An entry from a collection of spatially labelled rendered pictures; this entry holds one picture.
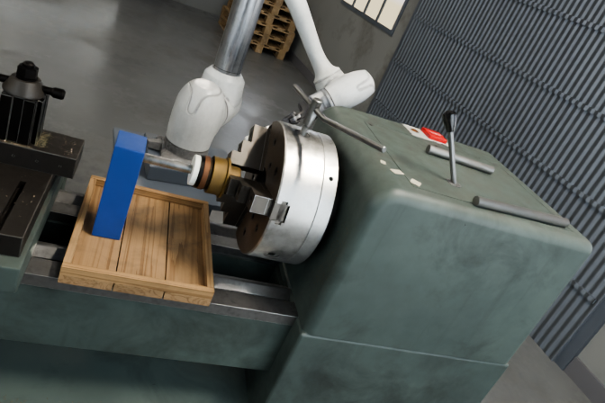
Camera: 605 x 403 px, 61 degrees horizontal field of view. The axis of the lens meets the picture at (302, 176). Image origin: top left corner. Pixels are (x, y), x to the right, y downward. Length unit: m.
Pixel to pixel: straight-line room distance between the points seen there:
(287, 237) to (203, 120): 0.73
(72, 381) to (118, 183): 0.50
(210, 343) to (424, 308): 0.49
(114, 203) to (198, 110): 0.63
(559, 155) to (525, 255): 2.48
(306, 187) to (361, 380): 0.53
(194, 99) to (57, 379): 0.88
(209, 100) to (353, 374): 0.94
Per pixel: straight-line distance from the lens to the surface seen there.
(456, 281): 1.20
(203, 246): 1.25
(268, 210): 1.05
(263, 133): 1.19
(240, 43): 1.84
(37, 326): 1.21
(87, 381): 1.37
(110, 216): 1.17
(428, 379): 1.42
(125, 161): 1.09
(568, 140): 3.68
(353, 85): 1.62
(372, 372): 1.33
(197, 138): 1.72
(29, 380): 1.37
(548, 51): 3.99
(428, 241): 1.10
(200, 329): 1.20
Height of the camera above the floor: 1.60
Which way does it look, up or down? 23 degrees down
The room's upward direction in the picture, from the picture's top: 24 degrees clockwise
